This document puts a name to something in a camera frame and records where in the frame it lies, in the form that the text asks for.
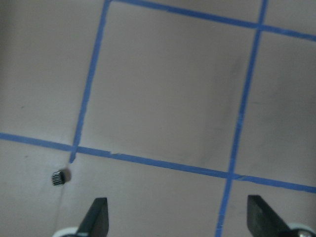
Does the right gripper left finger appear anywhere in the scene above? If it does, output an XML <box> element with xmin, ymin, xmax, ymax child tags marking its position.
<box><xmin>75</xmin><ymin>197</ymin><xmax>109</xmax><ymax>237</ymax></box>

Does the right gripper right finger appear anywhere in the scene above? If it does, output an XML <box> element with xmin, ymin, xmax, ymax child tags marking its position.
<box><xmin>247</xmin><ymin>194</ymin><xmax>316</xmax><ymax>237</ymax></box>

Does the small black bearing gear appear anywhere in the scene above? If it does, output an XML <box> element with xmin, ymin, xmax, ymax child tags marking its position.
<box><xmin>51</xmin><ymin>170</ymin><xmax>66</xmax><ymax>186</ymax></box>

